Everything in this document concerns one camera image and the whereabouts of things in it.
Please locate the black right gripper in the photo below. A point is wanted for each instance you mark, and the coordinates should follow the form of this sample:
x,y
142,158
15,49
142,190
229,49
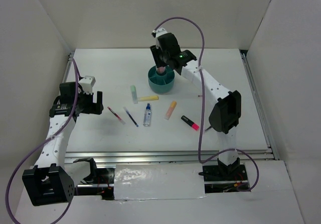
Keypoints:
x,y
155,50

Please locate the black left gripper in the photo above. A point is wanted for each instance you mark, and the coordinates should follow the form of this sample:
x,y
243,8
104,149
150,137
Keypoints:
x,y
94,108

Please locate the pink bottle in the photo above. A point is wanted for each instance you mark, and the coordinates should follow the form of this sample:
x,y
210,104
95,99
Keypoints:
x,y
160,70

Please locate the blue cap spray bottle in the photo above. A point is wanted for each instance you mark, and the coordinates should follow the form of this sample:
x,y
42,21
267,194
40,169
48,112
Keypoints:
x,y
147,116

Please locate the black pink highlighter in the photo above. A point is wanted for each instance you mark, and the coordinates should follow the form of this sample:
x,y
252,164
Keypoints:
x,y
190,123

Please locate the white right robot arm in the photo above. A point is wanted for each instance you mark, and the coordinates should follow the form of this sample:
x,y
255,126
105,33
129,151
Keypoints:
x,y
225,114

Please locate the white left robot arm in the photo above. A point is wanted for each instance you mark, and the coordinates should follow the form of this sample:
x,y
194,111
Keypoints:
x,y
49,181

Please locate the red refill pen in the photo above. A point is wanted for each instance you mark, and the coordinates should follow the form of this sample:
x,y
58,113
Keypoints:
x,y
116,115

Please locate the blue refill pen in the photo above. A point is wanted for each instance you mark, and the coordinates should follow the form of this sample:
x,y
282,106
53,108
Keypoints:
x,y
130,116

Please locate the teal round organizer container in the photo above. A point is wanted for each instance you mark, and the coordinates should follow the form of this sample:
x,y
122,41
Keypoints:
x,y
161,82

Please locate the green highlighter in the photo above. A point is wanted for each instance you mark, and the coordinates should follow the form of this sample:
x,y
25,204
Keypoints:
x,y
134,94

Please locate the yellow highlighter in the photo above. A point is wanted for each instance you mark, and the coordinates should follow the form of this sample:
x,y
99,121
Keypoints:
x,y
148,98

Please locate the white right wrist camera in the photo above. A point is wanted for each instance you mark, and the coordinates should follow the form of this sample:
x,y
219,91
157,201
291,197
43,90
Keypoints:
x,y
158,32

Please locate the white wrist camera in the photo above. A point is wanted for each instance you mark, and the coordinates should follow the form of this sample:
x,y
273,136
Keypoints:
x,y
87,83
158,32

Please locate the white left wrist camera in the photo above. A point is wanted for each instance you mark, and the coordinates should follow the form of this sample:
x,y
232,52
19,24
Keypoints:
x,y
87,83

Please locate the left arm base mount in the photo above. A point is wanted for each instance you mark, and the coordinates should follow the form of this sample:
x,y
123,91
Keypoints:
x,y
94,181

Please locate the aluminium table frame rail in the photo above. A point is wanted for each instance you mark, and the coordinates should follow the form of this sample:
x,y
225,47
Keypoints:
x,y
107,140

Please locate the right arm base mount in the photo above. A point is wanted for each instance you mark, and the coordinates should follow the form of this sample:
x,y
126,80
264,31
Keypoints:
x,y
216,182

